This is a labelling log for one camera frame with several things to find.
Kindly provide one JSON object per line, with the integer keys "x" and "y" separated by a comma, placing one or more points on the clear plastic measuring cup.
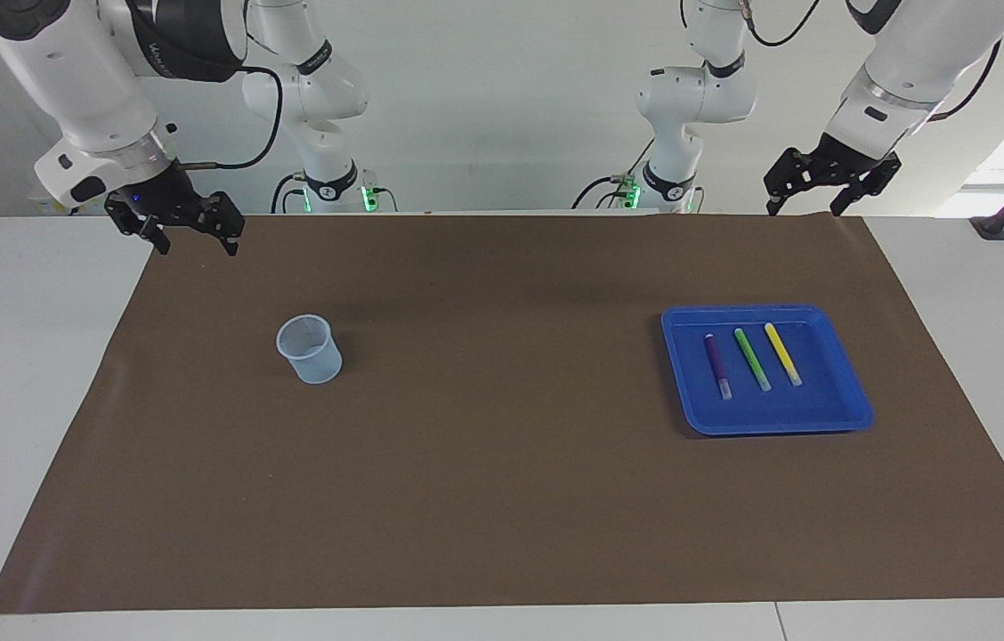
{"x": 315, "y": 361}

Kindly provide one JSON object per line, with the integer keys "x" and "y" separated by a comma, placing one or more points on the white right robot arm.
{"x": 84, "y": 89}

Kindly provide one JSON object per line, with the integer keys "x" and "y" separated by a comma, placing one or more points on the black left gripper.
{"x": 840, "y": 162}

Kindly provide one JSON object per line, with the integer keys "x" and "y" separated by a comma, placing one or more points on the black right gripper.
{"x": 165, "y": 198}

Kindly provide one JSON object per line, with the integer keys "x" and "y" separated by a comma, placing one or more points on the purple marker pen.
{"x": 716, "y": 361}

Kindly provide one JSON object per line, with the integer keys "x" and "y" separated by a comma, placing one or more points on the brown table mat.
{"x": 502, "y": 499}

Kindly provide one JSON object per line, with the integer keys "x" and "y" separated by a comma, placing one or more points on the green marker pen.
{"x": 751, "y": 358}

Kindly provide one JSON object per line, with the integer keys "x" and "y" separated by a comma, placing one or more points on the yellow marker pen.
{"x": 782, "y": 353}

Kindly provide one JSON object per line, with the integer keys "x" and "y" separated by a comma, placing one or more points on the white power strip box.
{"x": 52, "y": 206}

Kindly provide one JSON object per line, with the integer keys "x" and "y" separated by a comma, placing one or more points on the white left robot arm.
{"x": 911, "y": 71}

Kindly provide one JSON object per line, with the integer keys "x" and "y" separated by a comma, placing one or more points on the blue plastic tray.
{"x": 778, "y": 411}

